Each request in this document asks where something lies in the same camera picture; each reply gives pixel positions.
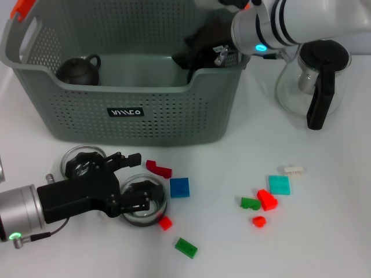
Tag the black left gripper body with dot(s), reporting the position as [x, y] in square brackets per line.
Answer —
[75, 195]

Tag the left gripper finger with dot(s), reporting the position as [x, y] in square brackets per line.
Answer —
[136, 204]
[124, 160]

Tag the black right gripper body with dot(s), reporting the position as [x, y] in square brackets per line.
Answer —
[211, 49]

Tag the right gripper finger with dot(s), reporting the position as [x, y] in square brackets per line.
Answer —
[191, 76]
[185, 62]

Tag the glass teacup with black holder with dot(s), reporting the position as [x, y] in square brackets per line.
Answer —
[79, 168]
[139, 223]

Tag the green rectangular brick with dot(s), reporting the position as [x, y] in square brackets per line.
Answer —
[187, 247]

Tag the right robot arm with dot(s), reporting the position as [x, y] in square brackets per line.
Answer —
[304, 23]

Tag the grey perforated plastic storage bin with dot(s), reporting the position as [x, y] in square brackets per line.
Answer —
[145, 127]

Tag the small red square brick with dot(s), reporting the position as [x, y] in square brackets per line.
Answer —
[165, 223]

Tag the dark red angled brick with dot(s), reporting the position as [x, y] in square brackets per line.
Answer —
[160, 171]

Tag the blue square brick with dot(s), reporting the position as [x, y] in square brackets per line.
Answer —
[179, 187]

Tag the black clay teapot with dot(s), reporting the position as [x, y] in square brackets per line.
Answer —
[76, 72]

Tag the glass teapot with black lid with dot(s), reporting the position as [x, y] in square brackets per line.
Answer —
[323, 55]

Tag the green car-shaped brick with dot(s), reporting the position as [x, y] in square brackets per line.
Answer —
[249, 204]

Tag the small red sloped brick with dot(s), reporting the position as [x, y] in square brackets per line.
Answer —
[258, 221]

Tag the large red brick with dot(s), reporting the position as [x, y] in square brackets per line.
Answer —
[268, 201]

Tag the teal square brick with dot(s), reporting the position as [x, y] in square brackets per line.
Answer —
[279, 184]

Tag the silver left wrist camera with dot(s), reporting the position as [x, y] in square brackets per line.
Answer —
[1, 171]

